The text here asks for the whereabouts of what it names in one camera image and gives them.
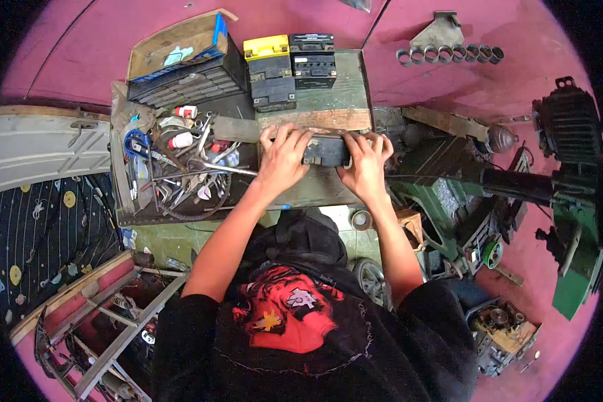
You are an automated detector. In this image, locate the person's right hand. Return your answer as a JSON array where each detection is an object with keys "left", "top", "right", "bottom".
[{"left": 337, "top": 132, "right": 395, "bottom": 202}]

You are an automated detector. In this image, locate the person's left hand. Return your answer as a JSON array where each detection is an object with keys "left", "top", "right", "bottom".
[{"left": 254, "top": 123, "right": 315, "bottom": 195}]

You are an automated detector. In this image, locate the person's left middle finger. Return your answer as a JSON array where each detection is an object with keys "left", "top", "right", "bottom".
[{"left": 286, "top": 123, "right": 304, "bottom": 152}]

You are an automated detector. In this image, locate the brown wooden plank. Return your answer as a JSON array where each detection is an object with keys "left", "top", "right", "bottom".
[{"left": 256, "top": 108, "right": 373, "bottom": 133}]

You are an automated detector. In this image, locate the plain black battery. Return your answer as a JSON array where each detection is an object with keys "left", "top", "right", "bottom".
[{"left": 251, "top": 77, "right": 297, "bottom": 113}]

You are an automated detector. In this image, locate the silver wrench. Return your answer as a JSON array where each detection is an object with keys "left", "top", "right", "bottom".
[{"left": 188, "top": 158, "right": 260, "bottom": 178}]

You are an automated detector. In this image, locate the small round can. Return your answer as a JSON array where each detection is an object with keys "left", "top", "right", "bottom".
[{"left": 350, "top": 209, "right": 374, "bottom": 232}]

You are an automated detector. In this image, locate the green wooden workbench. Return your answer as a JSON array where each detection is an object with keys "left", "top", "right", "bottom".
[{"left": 112, "top": 49, "right": 375, "bottom": 227}]

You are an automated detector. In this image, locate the black battery with label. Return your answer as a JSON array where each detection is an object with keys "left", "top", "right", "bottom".
[{"left": 288, "top": 33, "right": 338, "bottom": 90}]

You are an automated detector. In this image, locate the yellow-topped battery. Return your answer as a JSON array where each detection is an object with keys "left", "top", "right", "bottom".
[{"left": 243, "top": 35, "right": 293, "bottom": 82}]

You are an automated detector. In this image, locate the pile of tools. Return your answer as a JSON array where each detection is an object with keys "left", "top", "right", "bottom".
[{"left": 123, "top": 112, "right": 258, "bottom": 222}]

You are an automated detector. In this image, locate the black parts drawer cabinet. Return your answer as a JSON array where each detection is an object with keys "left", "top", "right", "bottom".
[{"left": 127, "top": 36, "right": 250, "bottom": 108}]

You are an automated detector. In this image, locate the row of metal rings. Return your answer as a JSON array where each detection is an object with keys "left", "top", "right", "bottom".
[{"left": 395, "top": 44, "right": 505, "bottom": 67}]

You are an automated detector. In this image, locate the brown round metal pot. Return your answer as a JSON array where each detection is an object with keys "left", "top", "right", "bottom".
[{"left": 487, "top": 124, "right": 520, "bottom": 154}]

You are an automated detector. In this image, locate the small black wheel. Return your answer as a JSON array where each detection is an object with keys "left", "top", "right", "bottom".
[{"left": 354, "top": 258, "right": 389, "bottom": 308}]

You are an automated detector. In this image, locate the cardboard box with blue edge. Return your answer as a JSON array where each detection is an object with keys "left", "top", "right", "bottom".
[{"left": 125, "top": 8, "right": 240, "bottom": 84}]

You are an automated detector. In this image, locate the person's body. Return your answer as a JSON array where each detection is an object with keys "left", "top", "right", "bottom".
[{"left": 152, "top": 208, "right": 479, "bottom": 402}]

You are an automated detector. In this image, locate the black finned engine cylinder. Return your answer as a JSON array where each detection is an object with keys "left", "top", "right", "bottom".
[{"left": 531, "top": 76, "right": 603, "bottom": 165}]

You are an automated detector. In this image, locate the green machine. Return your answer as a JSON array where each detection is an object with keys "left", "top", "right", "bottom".
[{"left": 386, "top": 135, "right": 603, "bottom": 322}]

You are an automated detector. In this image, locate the dirty engine block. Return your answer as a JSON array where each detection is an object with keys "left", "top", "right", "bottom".
[{"left": 466, "top": 298, "right": 542, "bottom": 378}]

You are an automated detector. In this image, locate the white door panel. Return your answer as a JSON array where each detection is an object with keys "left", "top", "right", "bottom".
[{"left": 0, "top": 105, "right": 112, "bottom": 199}]

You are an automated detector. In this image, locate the dark cloth with planets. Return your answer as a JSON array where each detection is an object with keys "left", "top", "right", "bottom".
[{"left": 0, "top": 172, "right": 125, "bottom": 325}]

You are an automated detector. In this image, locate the grey metal bracket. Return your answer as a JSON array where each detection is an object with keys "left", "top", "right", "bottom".
[{"left": 409, "top": 10, "right": 463, "bottom": 51}]

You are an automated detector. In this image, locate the blue cable coil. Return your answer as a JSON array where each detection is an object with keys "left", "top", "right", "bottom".
[{"left": 124, "top": 129, "right": 152, "bottom": 159}]

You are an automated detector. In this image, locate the grey metal frame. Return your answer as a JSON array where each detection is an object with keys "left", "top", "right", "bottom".
[{"left": 34, "top": 265, "right": 190, "bottom": 402}]

